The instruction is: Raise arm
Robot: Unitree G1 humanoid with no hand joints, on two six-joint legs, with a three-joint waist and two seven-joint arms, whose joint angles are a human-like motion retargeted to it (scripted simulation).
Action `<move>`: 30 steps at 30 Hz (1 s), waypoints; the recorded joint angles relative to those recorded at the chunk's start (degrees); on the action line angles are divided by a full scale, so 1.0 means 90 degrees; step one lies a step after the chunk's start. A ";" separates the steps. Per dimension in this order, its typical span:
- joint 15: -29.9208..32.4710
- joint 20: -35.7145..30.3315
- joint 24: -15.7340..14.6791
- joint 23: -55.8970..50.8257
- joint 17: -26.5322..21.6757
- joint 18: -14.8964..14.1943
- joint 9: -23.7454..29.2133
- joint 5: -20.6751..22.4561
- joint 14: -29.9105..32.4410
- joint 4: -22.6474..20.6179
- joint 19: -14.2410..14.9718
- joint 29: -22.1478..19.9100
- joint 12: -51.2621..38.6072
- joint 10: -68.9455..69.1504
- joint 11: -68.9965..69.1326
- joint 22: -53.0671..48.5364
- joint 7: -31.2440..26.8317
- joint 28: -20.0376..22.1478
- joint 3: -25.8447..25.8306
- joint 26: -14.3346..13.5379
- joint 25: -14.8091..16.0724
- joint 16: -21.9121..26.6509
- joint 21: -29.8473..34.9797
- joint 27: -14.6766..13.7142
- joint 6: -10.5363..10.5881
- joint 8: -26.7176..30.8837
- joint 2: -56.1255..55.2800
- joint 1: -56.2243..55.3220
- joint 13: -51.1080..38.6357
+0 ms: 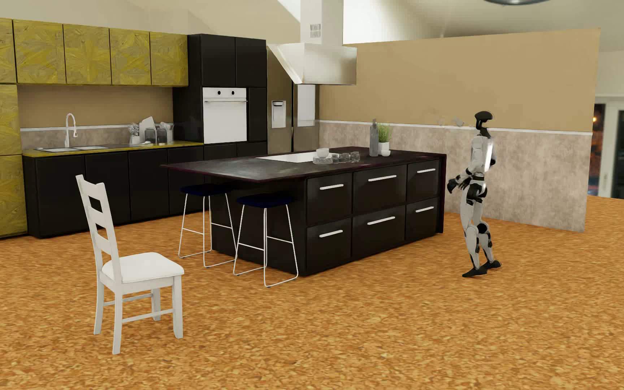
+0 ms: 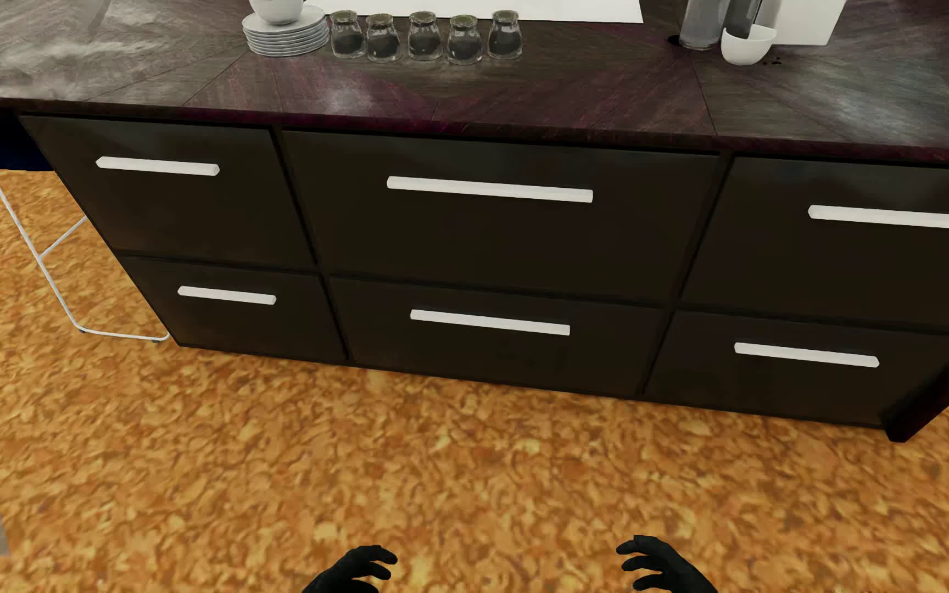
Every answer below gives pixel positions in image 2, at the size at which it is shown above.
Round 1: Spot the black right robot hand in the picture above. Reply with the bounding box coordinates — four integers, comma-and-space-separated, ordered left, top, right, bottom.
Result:
616, 534, 719, 593

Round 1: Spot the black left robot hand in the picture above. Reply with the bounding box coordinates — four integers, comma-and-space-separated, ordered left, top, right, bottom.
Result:
302, 545, 399, 593

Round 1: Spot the dark wood kitchen island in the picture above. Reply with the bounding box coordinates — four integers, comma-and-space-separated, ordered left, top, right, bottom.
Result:
0, 0, 949, 444

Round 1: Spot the white cup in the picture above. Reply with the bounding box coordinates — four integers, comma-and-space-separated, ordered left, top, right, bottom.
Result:
720, 23, 779, 67

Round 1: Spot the glass spice jar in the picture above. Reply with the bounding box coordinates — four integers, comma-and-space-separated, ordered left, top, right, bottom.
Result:
406, 10, 444, 63
330, 10, 366, 59
365, 12, 402, 63
487, 9, 524, 61
446, 14, 484, 66

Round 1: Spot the stack of white plates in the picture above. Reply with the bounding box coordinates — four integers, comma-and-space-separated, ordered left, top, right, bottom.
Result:
241, 7, 331, 59

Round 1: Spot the white bowl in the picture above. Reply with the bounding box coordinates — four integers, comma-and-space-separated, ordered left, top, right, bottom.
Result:
249, 0, 306, 26

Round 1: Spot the white rectangular mat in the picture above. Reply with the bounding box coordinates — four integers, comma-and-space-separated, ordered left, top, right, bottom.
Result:
310, 0, 645, 25

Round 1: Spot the dark drawer with white handle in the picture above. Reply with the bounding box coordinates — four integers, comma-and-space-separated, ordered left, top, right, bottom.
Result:
679, 155, 949, 334
325, 275, 668, 400
280, 130, 729, 306
117, 254, 349, 365
644, 310, 949, 429
20, 115, 316, 271

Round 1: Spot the white wire frame stool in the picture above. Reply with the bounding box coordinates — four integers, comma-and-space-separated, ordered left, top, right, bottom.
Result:
0, 117, 171, 344

